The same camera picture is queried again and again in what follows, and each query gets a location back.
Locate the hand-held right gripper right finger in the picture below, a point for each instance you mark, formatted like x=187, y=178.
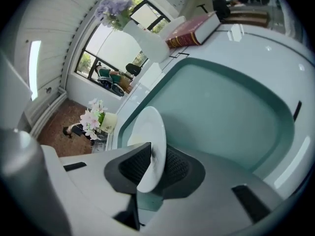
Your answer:
x=209, y=205

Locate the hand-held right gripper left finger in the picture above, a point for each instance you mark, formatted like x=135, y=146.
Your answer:
x=93, y=181

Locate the white round plate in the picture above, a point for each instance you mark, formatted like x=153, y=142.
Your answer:
x=153, y=126

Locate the pink flower bouquet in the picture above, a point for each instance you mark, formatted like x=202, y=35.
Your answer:
x=94, y=119

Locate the green tray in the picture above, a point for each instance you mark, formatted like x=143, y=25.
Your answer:
x=221, y=107

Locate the black backpack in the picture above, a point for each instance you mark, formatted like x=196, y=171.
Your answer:
x=133, y=69

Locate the ceiling light panel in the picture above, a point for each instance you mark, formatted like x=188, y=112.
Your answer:
x=35, y=70

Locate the black framed window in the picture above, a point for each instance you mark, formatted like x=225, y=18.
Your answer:
x=81, y=50

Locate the white vase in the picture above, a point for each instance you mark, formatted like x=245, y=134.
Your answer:
x=150, y=43

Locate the white table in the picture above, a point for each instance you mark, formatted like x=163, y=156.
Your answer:
x=270, y=53

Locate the purple flower bouquet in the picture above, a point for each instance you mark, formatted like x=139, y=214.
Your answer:
x=113, y=11

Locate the red hardcover book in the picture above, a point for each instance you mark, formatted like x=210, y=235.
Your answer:
x=194, y=31

